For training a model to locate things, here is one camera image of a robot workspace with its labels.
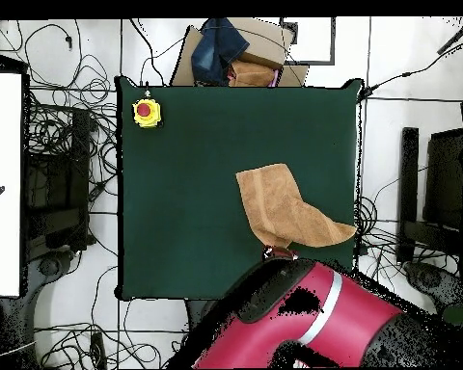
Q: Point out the tan terry towel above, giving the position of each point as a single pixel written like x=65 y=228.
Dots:
x=277 y=200

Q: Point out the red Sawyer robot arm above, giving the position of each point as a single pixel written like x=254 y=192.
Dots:
x=332 y=308

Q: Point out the long black bar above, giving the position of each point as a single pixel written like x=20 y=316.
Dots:
x=408 y=192

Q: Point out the dark green tablecloth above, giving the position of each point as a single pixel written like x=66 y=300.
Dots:
x=177 y=154

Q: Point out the tan towel in box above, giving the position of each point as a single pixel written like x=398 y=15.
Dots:
x=250 y=75

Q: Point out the black panel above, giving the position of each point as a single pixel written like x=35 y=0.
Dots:
x=443 y=177

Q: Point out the yellow emergency stop button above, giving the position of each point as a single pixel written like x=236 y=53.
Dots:
x=146 y=112

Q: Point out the black power strip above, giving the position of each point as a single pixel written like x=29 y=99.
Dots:
x=97 y=348

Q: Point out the brown cardboard box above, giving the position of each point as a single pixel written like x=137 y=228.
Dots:
x=264 y=42

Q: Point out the blue denim jeans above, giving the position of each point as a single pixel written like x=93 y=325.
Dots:
x=216 y=50

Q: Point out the black equipment stand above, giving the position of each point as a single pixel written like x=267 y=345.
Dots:
x=80 y=173

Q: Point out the dark rod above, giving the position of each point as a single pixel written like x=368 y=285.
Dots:
x=457 y=36

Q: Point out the white desk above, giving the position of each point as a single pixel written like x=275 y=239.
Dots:
x=4 y=154

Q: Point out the black pedestal leg with knob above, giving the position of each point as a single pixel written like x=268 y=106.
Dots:
x=428 y=279
x=50 y=266

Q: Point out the dark square frame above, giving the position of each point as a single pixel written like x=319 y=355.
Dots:
x=312 y=61

